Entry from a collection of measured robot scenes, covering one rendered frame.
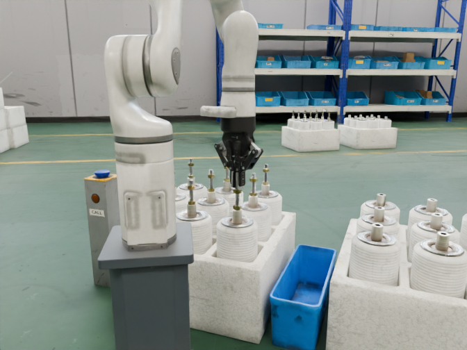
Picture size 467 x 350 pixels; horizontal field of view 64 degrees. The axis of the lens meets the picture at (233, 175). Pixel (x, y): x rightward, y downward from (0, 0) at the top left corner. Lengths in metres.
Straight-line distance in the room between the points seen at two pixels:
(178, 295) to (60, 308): 0.52
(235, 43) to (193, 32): 5.40
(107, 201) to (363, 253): 0.65
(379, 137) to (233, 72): 2.92
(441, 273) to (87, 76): 5.87
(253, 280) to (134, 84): 0.47
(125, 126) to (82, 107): 5.72
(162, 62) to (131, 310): 0.39
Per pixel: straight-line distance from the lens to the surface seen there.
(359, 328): 0.84
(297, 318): 0.85
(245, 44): 0.77
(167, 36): 0.59
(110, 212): 1.07
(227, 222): 0.85
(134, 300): 0.65
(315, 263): 1.10
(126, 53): 0.58
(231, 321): 0.90
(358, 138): 3.51
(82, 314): 1.07
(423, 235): 0.91
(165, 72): 0.56
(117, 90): 0.59
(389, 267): 0.81
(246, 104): 0.78
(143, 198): 0.59
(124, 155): 0.59
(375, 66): 6.16
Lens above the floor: 0.56
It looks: 14 degrees down
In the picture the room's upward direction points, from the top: straight up
